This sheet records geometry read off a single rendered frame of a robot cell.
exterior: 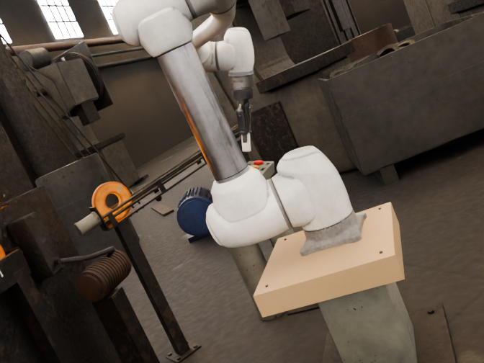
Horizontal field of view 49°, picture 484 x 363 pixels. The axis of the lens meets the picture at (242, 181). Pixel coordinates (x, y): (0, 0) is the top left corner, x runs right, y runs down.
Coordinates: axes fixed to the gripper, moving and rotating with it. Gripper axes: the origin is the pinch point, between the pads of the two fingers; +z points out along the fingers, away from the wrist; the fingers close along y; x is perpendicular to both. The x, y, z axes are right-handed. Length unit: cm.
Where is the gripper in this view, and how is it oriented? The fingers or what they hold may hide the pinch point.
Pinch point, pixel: (245, 142)
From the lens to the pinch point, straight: 198.4
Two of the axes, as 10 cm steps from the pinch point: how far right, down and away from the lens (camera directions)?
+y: -2.9, 3.0, -9.1
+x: 9.5, 0.2, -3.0
